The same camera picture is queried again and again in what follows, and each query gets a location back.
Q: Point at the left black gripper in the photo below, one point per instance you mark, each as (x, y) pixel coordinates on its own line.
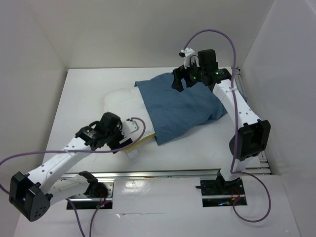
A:
(113, 145)

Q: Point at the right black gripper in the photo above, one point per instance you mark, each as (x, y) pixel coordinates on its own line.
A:
(180, 73)

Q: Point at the blue pillowcase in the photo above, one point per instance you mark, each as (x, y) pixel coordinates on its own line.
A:
(173, 113)

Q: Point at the white pillow yellow edge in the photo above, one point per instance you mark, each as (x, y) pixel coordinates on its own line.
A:
(127, 103)

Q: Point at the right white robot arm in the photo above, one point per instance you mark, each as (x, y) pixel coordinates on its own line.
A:
(251, 132)

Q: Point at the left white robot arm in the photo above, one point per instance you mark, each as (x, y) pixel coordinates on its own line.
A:
(33, 193)

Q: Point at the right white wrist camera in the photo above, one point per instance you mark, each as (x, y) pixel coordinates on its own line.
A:
(187, 54)

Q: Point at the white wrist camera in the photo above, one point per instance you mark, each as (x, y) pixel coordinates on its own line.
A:
(187, 54)
(129, 126)

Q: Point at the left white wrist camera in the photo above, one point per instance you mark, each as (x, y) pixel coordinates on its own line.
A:
(129, 126)

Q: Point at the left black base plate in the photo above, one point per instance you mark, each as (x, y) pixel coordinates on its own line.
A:
(100, 195)

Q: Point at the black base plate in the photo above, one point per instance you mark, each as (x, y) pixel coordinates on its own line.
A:
(213, 197)
(100, 195)

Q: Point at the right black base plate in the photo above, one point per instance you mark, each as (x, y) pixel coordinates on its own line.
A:
(213, 197)

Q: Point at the aluminium side rail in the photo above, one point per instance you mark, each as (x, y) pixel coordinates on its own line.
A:
(259, 162)

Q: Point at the aluminium front rail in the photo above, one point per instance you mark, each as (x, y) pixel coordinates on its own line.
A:
(173, 173)

